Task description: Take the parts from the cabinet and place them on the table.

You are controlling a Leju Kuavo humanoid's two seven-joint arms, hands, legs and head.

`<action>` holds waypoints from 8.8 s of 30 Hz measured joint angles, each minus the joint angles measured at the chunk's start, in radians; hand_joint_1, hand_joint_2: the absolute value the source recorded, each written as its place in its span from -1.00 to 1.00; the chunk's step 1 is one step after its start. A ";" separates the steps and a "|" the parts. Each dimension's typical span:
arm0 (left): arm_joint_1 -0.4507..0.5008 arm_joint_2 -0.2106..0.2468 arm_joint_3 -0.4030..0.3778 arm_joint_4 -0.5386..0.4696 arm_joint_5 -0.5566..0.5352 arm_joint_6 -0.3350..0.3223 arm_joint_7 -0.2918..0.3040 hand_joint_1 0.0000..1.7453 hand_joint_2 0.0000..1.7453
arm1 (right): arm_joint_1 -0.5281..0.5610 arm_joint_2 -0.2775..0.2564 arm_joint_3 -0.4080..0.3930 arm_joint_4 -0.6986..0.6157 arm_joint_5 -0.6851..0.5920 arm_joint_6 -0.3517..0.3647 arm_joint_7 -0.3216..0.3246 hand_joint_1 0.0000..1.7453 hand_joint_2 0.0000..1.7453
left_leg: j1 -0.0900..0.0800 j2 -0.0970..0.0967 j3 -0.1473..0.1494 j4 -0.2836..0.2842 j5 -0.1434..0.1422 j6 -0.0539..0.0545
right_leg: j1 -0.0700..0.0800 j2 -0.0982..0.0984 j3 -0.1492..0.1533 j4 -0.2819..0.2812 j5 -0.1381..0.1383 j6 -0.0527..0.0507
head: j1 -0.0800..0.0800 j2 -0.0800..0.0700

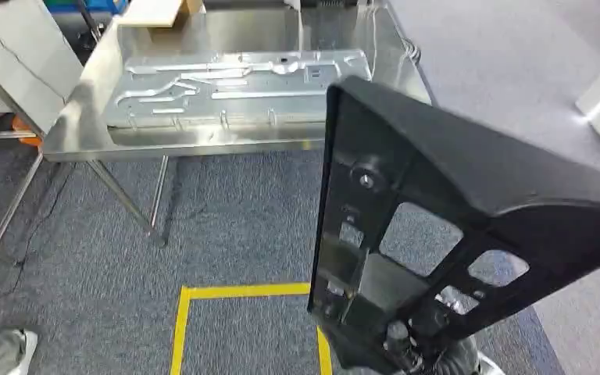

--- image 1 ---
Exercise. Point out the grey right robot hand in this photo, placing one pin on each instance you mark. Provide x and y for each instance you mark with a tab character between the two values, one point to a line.
455	358

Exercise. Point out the black plastic licence plate frame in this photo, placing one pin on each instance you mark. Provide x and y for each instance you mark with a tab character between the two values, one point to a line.
486	155

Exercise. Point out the yellow floor tape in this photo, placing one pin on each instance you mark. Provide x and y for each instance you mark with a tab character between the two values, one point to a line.
180	336

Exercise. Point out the stamped sheet metal panel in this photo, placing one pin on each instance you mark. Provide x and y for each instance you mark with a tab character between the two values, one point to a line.
238	88

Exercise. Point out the stainless steel bench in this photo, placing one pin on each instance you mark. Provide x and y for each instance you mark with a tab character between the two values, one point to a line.
176	141

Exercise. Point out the person's white shoe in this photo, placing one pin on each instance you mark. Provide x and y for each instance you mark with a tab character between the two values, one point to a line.
30	349

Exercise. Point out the pale wooden board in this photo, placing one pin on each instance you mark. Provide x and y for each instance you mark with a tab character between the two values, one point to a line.
150	13

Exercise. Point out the orange object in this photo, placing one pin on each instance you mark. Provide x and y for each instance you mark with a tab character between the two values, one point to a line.
26	135

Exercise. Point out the blue crate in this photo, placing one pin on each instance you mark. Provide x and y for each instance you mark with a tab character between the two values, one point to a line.
98	5

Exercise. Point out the white box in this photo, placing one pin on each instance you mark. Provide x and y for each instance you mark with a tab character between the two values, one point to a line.
25	57

